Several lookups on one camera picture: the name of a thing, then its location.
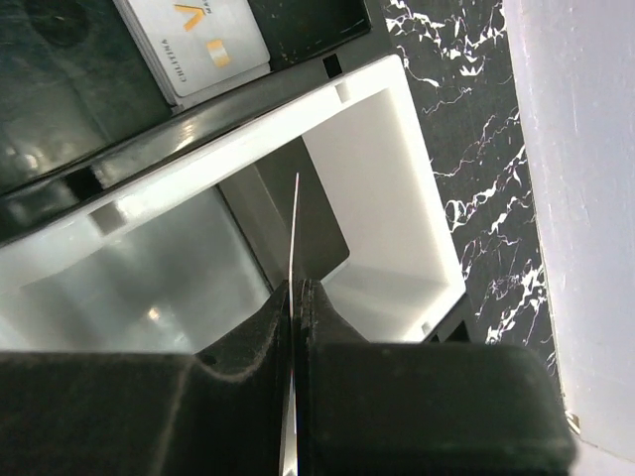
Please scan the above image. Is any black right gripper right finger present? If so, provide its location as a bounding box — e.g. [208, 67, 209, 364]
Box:
[290, 280, 576, 475]

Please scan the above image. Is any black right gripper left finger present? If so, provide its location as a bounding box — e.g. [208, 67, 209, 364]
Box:
[1, 287, 290, 475]

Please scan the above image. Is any black credit card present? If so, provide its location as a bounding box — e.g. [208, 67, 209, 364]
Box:
[282, 173, 300, 475]

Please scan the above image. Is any silver card in bin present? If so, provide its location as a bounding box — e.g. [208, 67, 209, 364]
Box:
[115, 0, 271, 109]

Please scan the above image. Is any white middle bin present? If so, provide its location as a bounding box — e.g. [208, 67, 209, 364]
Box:
[1, 56, 465, 353]

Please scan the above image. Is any black left bin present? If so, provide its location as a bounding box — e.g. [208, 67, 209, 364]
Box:
[1, 1, 391, 244]

